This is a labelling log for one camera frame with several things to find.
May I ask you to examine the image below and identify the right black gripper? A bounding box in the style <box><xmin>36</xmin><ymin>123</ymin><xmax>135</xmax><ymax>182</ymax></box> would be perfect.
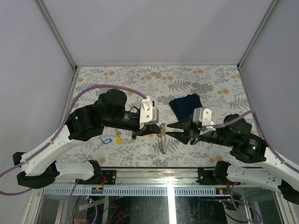
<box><xmin>164</xmin><ymin>112</ymin><xmax>233</xmax><ymax>146</ymax></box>

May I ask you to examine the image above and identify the metal keyring with yellow handle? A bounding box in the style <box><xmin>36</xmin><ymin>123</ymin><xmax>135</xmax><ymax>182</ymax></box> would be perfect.
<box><xmin>157</xmin><ymin>123</ymin><xmax>167</xmax><ymax>154</ymax></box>

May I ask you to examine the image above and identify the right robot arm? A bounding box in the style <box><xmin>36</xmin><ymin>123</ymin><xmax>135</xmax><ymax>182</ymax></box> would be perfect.
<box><xmin>166</xmin><ymin>113</ymin><xmax>299</xmax><ymax>204</ymax></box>

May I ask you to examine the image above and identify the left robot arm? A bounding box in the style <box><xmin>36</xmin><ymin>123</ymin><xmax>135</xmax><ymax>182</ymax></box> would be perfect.
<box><xmin>13</xmin><ymin>89</ymin><xmax>161</xmax><ymax>189</ymax></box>

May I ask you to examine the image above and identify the dark blue folded cloth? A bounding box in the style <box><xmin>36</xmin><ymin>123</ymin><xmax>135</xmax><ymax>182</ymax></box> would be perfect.
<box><xmin>169</xmin><ymin>93</ymin><xmax>203</xmax><ymax>121</ymax></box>

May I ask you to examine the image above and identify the yellow key tag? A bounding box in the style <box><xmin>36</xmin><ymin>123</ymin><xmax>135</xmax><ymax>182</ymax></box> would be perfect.
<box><xmin>115</xmin><ymin>129</ymin><xmax>122</xmax><ymax>145</ymax></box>

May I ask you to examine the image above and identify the blue key tag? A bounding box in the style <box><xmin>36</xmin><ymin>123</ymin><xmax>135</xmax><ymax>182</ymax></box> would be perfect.
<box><xmin>100</xmin><ymin>138</ymin><xmax>112</xmax><ymax>145</ymax></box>

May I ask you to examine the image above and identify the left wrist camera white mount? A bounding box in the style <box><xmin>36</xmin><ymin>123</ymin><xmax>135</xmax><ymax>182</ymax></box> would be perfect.
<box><xmin>139</xmin><ymin>96</ymin><xmax>159</xmax><ymax>128</ymax></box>

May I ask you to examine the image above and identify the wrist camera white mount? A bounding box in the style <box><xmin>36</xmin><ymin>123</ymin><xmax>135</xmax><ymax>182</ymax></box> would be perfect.
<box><xmin>192</xmin><ymin>107</ymin><xmax>215</xmax><ymax>132</ymax></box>
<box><xmin>139</xmin><ymin>96</ymin><xmax>159</xmax><ymax>128</ymax></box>

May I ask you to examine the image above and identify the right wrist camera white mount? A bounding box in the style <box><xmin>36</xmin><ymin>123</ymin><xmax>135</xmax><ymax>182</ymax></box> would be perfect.
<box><xmin>192</xmin><ymin>107</ymin><xmax>215</xmax><ymax>132</ymax></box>

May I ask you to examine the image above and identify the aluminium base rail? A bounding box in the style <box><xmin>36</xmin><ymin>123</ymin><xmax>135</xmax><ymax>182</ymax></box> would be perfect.
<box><xmin>53</xmin><ymin>167</ymin><xmax>236</xmax><ymax>186</ymax></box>

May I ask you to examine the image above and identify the slotted grey cable duct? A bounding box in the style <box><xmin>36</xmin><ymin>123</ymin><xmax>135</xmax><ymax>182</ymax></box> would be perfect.
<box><xmin>43</xmin><ymin>186</ymin><xmax>217</xmax><ymax>196</ymax></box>

